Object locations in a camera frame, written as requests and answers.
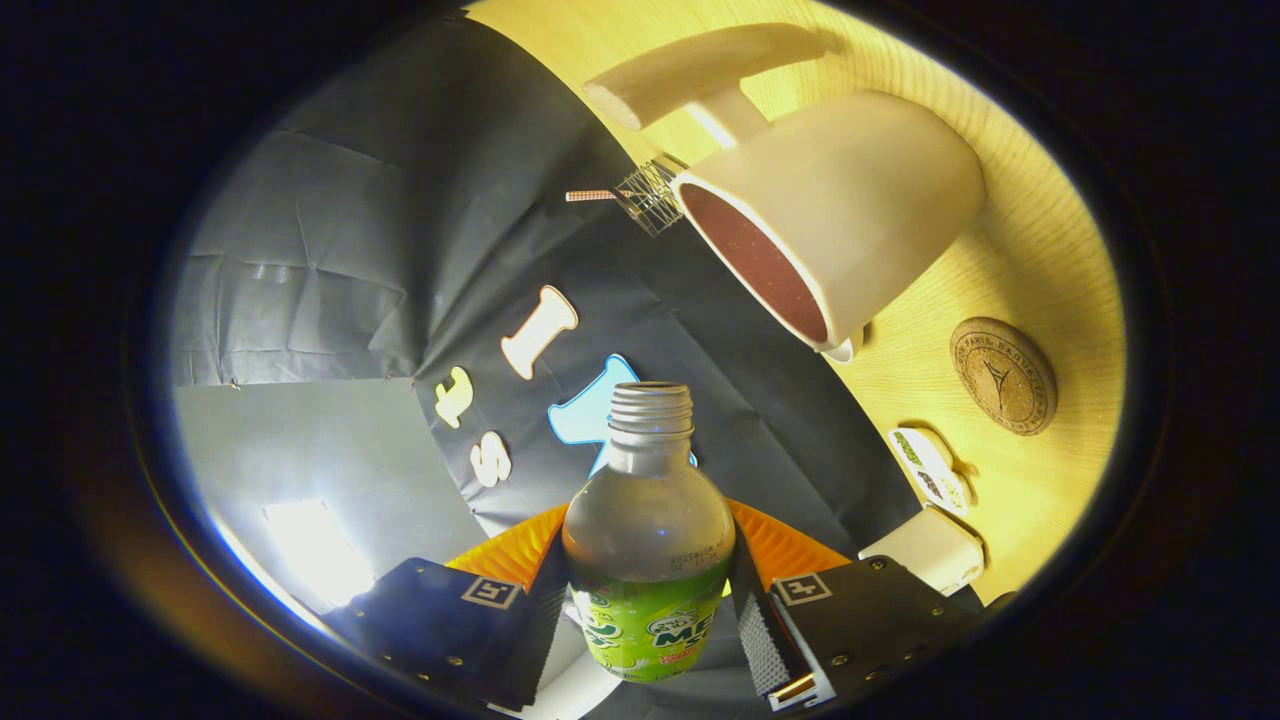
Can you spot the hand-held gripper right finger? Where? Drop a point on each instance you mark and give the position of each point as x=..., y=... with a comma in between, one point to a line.
x=880, y=620

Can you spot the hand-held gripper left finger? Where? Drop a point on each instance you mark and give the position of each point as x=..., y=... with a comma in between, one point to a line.
x=430, y=625

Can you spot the silver green juice bottle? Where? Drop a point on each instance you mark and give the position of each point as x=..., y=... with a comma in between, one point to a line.
x=645, y=540

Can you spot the round cork coaster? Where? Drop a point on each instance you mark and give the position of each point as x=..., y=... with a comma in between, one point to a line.
x=1003, y=376

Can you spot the cream toaster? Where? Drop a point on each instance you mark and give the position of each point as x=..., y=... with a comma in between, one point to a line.
x=925, y=550

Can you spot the ceiling light panel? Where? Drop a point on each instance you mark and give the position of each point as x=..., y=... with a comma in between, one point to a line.
x=315, y=550

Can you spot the white divided bean dish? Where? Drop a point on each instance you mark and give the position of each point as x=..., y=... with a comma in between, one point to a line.
x=930, y=470

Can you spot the wooden table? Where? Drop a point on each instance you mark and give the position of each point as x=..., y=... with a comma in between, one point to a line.
x=1040, y=480

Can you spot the black backdrop cloth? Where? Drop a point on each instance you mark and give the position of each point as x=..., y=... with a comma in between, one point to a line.
x=420, y=230

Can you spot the striped straw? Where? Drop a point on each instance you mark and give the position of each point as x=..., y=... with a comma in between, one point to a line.
x=590, y=195

